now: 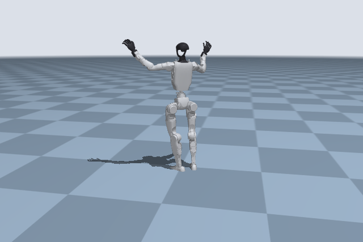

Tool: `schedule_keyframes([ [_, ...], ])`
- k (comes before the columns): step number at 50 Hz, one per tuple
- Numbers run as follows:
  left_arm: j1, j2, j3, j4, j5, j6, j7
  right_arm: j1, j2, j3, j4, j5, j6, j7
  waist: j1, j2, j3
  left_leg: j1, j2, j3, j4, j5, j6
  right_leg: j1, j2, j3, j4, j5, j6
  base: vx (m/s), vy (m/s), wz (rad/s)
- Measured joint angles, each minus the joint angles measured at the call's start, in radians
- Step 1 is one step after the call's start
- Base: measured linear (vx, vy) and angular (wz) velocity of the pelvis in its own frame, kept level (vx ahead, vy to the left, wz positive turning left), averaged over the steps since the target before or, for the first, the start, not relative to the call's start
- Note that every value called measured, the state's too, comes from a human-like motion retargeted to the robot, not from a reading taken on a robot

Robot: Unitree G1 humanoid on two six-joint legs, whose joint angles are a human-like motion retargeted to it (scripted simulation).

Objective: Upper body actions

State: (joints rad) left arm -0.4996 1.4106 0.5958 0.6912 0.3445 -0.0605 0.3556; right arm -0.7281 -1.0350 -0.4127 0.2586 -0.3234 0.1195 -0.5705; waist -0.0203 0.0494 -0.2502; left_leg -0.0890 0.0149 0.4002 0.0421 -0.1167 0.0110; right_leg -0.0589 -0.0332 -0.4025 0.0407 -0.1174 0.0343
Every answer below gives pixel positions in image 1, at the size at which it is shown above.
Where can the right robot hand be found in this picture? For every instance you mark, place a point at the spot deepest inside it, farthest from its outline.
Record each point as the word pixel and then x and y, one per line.
pixel 207 48

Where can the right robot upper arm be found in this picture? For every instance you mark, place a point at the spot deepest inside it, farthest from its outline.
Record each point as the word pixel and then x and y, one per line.
pixel 197 67

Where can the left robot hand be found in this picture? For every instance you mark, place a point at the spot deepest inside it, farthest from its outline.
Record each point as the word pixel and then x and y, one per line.
pixel 130 45

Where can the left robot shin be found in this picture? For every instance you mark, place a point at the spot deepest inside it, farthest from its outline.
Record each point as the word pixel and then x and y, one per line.
pixel 176 150

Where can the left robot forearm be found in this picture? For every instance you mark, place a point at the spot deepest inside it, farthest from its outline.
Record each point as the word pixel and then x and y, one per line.
pixel 142 60

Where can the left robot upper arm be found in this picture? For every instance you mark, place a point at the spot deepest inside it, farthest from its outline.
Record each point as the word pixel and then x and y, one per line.
pixel 162 66

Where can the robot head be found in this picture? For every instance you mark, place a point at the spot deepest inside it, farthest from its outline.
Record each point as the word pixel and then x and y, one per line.
pixel 183 47

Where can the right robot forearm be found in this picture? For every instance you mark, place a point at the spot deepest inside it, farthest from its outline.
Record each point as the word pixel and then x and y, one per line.
pixel 203 61

